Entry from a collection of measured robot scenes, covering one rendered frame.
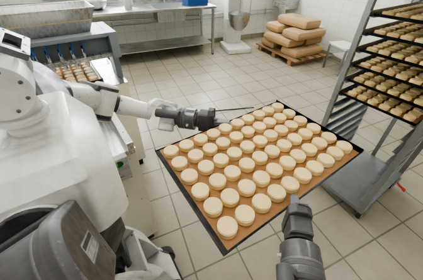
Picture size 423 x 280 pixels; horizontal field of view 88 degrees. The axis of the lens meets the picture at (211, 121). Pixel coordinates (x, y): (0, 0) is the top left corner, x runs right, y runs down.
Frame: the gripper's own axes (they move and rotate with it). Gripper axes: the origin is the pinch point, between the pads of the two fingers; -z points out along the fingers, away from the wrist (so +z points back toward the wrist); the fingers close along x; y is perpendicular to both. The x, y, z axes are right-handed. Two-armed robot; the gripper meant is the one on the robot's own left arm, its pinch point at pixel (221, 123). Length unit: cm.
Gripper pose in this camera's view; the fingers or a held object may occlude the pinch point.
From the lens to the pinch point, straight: 89.1
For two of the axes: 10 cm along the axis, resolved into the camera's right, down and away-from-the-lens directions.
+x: 0.0, -8.0, -6.0
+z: -9.8, -1.2, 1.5
